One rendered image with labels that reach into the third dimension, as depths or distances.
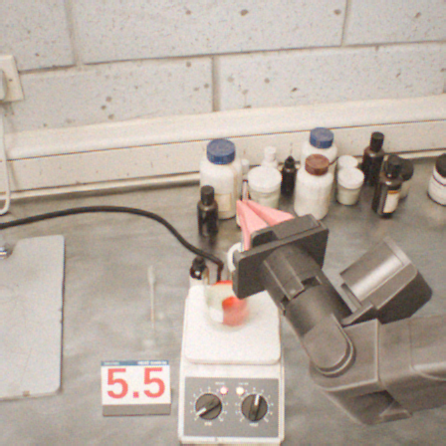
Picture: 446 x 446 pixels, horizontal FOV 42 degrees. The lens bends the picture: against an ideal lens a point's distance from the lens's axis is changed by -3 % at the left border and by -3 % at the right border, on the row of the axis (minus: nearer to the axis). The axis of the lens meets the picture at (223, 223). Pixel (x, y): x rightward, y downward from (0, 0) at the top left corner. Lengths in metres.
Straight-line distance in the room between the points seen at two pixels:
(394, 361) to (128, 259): 0.60
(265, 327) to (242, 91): 0.46
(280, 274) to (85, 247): 0.50
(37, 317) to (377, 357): 0.57
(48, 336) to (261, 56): 0.57
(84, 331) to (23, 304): 0.11
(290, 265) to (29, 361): 0.44
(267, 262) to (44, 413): 0.40
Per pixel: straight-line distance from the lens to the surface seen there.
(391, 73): 1.14
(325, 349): 0.49
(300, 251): 0.59
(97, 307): 0.92
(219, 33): 1.00
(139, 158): 1.07
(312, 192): 0.99
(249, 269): 0.59
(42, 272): 0.97
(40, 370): 0.86
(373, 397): 0.50
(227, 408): 0.76
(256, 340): 0.76
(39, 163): 1.08
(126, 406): 0.82
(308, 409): 0.82
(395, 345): 0.48
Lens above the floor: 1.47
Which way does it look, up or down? 44 degrees down
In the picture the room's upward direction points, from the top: straight up
